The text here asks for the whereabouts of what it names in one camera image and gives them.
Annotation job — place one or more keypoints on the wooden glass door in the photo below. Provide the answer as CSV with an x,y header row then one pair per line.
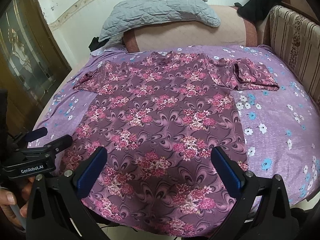
x,y
32,65

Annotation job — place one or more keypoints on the small black cloth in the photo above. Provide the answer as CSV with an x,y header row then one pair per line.
x,y
95,44

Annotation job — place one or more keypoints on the grey quilted pillow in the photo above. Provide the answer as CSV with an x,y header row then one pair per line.
x,y
132,14

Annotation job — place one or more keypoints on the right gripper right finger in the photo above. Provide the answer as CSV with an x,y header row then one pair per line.
x,y
235,180

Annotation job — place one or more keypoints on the maroon floral shirt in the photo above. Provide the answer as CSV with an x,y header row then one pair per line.
x,y
158,119

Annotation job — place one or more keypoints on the purple floral bed sheet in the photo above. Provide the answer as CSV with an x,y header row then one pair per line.
x,y
281,127

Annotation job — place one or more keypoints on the person's left hand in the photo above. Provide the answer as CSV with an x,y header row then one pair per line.
x,y
8,199

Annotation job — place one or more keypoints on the striped beige headboard cushion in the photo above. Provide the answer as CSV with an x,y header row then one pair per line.
x,y
295,40

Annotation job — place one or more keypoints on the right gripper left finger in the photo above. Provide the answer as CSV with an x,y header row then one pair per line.
x,y
77,184

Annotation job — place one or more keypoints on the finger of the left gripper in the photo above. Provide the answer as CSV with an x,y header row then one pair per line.
x,y
58,145
36,134

